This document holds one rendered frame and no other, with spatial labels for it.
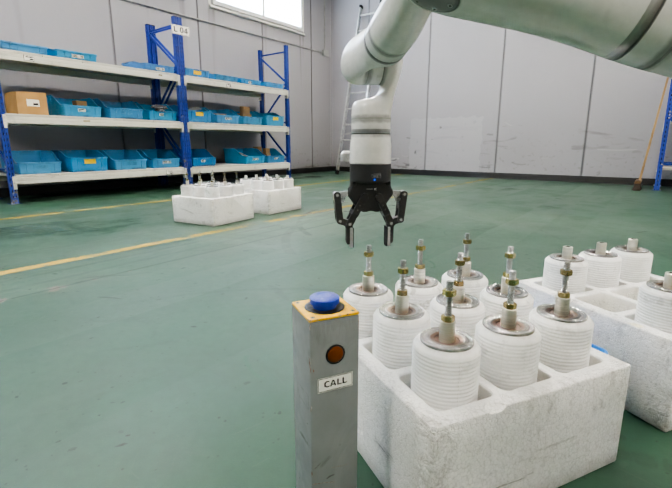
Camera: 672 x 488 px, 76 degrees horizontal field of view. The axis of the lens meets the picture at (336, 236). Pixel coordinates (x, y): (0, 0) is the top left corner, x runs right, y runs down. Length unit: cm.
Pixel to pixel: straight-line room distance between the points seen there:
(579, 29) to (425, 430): 48
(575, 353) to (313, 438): 43
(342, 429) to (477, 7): 53
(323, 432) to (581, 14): 55
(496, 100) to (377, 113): 655
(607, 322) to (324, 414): 66
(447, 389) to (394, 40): 48
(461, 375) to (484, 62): 694
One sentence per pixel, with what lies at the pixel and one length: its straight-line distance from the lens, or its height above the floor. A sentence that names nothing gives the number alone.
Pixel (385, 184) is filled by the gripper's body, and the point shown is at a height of 46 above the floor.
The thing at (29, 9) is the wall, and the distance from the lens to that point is 583.
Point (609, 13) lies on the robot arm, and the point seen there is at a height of 64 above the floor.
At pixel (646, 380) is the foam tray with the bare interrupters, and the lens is 105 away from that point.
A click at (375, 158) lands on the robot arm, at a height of 50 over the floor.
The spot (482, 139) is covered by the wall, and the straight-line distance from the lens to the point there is 730.
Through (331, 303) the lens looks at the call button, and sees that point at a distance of 56.
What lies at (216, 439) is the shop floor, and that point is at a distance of 89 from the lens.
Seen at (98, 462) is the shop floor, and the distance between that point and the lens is 91.
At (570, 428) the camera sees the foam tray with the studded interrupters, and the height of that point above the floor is 10.
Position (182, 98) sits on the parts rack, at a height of 105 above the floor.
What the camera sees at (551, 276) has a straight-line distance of 117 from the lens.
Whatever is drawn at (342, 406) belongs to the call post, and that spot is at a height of 18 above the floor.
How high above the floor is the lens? 53
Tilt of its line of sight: 12 degrees down
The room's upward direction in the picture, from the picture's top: straight up
